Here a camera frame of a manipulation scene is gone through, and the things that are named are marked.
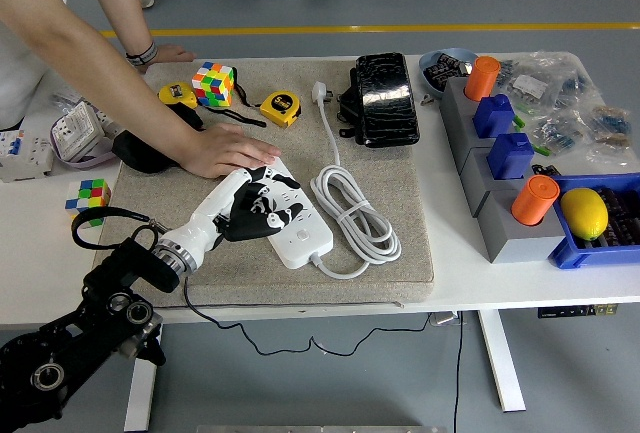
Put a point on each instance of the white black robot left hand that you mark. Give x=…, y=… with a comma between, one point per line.
x=215, y=208

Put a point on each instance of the person's left hand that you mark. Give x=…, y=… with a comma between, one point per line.
x=172, y=54

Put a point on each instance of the person's right hand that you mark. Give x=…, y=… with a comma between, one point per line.
x=225, y=150

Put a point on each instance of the white power strip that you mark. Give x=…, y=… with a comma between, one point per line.
x=305, y=248

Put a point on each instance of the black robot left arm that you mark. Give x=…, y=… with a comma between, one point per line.
x=135, y=263

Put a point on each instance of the person's left forearm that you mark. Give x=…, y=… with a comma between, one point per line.
x=120, y=8

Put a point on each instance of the black wristband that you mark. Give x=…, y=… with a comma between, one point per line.
x=142, y=54

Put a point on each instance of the yellow tape measure plain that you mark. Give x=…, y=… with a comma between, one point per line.
x=175, y=93

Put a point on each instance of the large colourful puzzle cube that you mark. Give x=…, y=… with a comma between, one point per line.
x=212, y=85

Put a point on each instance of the yellow tape measure 5m print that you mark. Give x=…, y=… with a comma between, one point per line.
x=280, y=105

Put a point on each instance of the black cloth pouch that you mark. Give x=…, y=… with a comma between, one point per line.
x=140, y=153

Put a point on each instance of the grey-brown mat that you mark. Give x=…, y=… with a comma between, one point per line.
x=250, y=288

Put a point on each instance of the clear bag of metal parts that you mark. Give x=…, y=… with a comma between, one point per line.
x=65, y=100

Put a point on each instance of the small colourful puzzle cube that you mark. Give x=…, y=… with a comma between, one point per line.
x=87, y=200

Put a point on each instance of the purple bowl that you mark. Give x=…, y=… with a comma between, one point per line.
x=95, y=162

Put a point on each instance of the glossy black case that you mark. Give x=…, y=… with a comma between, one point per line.
x=387, y=103

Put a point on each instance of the white circuit breaker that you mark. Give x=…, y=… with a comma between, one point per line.
x=25, y=158

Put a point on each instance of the white table leg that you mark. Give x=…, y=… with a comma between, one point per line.
x=502, y=363
x=142, y=393

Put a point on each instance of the small metal clip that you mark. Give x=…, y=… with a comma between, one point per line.
x=426, y=99

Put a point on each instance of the black capacitors heap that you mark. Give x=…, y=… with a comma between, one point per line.
x=442, y=73
x=622, y=218

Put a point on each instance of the grey peg holder block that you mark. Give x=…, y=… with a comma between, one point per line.
x=455, y=113
x=520, y=245
x=475, y=173

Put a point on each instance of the light blue bowl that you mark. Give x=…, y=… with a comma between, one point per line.
x=450, y=53

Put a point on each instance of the orange cylinder peg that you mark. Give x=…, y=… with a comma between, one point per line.
x=482, y=78
x=535, y=200

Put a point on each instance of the blue block peg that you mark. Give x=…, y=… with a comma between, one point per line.
x=495, y=115
x=510, y=155

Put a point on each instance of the small green connector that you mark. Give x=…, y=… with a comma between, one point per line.
x=519, y=121
x=542, y=150

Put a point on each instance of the clear bag with white label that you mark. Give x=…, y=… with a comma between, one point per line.
x=530, y=85

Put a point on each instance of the small black components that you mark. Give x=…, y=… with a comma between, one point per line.
x=545, y=170

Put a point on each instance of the clear bag of blue resistors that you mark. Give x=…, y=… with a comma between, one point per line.
x=555, y=130

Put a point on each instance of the blue plastic bin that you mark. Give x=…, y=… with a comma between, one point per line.
x=570, y=253

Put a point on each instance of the yellow lemon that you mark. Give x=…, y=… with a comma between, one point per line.
x=585, y=213

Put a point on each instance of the black table control panel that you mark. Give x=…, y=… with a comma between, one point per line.
x=575, y=311

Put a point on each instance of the clear bag of striped resistors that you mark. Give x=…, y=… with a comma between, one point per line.
x=607, y=123

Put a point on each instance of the white wall socket panel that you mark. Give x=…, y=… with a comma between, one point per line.
x=109, y=125
x=75, y=133

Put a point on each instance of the metal bracket under table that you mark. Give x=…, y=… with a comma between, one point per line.
x=445, y=319

